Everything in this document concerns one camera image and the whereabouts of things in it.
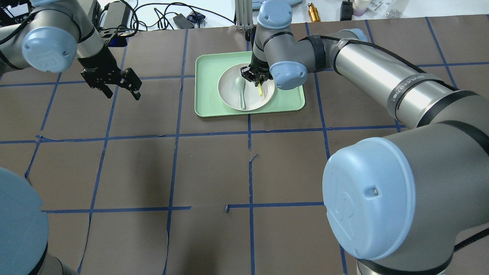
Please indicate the aluminium extrusion post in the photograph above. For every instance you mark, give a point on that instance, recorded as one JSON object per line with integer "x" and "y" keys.
{"x": 243, "y": 14}

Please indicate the mint green plastic tray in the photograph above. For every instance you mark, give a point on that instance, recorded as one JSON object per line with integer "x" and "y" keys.
{"x": 208, "y": 103}

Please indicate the gold cylindrical bottle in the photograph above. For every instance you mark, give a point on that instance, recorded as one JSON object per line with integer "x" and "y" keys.
{"x": 313, "y": 13}

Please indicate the grey electronics box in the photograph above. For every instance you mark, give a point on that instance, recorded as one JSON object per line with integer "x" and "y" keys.
{"x": 116, "y": 16}

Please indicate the black power adapter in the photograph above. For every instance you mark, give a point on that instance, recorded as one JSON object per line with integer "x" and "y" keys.
{"x": 182, "y": 22}

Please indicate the teal plastic spoon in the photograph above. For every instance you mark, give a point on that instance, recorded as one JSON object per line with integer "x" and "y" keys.
{"x": 240, "y": 84}

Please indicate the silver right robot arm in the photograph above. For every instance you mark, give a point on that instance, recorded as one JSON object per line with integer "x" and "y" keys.
{"x": 397, "y": 202}

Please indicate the white round plate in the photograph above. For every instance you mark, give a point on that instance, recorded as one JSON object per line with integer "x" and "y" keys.
{"x": 230, "y": 96}

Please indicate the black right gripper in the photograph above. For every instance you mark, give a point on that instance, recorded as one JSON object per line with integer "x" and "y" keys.
{"x": 255, "y": 69}

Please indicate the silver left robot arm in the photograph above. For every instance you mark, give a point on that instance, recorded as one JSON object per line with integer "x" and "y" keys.
{"x": 104, "y": 167}

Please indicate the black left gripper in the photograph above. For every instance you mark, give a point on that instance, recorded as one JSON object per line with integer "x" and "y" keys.
{"x": 97, "y": 61}

